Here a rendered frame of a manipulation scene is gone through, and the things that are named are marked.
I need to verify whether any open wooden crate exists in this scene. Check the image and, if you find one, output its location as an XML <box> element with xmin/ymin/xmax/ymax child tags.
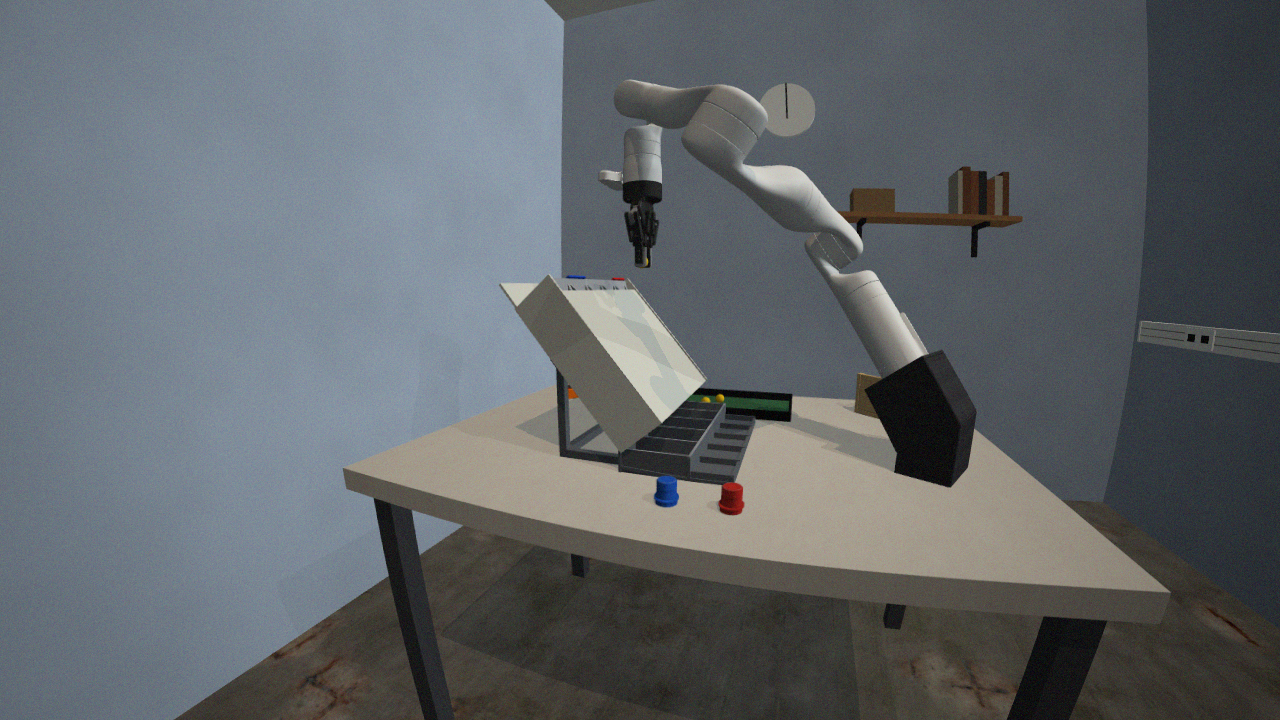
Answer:
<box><xmin>854</xmin><ymin>373</ymin><xmax>881</xmax><ymax>419</ymax></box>

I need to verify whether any blue plastic cap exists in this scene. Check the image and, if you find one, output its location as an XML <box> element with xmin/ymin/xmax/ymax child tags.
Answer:
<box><xmin>654</xmin><ymin>477</ymin><xmax>678</xmax><ymax>507</ymax></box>

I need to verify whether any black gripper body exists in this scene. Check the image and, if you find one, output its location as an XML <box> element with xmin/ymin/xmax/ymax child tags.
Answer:
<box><xmin>623</xmin><ymin>181</ymin><xmax>662</xmax><ymax>229</ymax></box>

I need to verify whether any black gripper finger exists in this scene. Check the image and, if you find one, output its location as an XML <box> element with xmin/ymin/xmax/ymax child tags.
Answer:
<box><xmin>644</xmin><ymin>211</ymin><xmax>659</xmax><ymax>268</ymax></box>
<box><xmin>625</xmin><ymin>205</ymin><xmax>652</xmax><ymax>266</ymax></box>

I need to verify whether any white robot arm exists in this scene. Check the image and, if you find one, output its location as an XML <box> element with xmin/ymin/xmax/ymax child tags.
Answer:
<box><xmin>598</xmin><ymin>79</ymin><xmax>928</xmax><ymax>378</ymax></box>

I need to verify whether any red plug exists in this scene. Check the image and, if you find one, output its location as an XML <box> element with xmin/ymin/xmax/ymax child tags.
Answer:
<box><xmin>719</xmin><ymin>482</ymin><xmax>744</xmax><ymax>515</ymax></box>

